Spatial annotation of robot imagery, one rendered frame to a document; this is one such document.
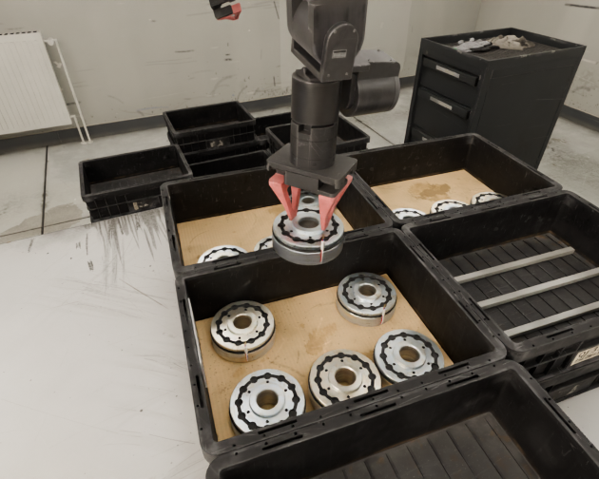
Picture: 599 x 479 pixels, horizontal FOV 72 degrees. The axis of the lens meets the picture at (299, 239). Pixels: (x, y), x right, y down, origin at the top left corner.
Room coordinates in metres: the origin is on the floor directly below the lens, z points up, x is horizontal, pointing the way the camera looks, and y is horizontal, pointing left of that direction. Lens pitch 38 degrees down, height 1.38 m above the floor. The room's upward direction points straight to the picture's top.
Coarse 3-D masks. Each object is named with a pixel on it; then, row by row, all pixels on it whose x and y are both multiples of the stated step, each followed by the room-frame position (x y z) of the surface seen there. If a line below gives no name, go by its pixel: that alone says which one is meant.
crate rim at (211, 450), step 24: (360, 240) 0.57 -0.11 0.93; (408, 240) 0.56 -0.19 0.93; (240, 264) 0.50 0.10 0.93; (192, 336) 0.36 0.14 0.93; (192, 360) 0.32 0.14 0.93; (480, 360) 0.32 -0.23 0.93; (192, 384) 0.28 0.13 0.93; (408, 384) 0.28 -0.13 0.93; (336, 408) 0.25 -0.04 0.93; (264, 432) 0.22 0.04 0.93; (216, 456) 0.20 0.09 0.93
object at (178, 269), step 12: (252, 168) 0.82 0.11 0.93; (264, 168) 0.82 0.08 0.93; (180, 180) 0.77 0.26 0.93; (192, 180) 0.77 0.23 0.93; (204, 180) 0.78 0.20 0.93; (360, 192) 0.72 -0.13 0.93; (168, 204) 0.68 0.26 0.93; (372, 204) 0.68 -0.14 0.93; (168, 216) 0.64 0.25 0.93; (384, 216) 0.64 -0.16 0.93; (168, 228) 0.60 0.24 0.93; (360, 228) 0.60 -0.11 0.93; (372, 228) 0.60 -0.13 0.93; (168, 240) 0.56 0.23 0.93; (252, 252) 0.53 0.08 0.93; (264, 252) 0.53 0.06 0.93; (180, 264) 0.50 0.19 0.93; (192, 264) 0.50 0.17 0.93; (204, 264) 0.50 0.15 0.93; (216, 264) 0.50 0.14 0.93
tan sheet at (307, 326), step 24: (336, 288) 0.55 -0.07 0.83; (288, 312) 0.49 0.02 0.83; (312, 312) 0.49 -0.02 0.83; (336, 312) 0.49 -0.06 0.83; (408, 312) 0.49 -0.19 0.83; (288, 336) 0.44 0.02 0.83; (312, 336) 0.44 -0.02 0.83; (336, 336) 0.44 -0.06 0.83; (360, 336) 0.44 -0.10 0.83; (432, 336) 0.44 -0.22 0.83; (216, 360) 0.39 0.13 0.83; (264, 360) 0.39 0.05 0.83; (288, 360) 0.39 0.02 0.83; (312, 360) 0.39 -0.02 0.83; (216, 384) 0.35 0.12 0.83; (216, 408) 0.31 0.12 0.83; (264, 408) 0.31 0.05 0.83; (312, 408) 0.31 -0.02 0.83
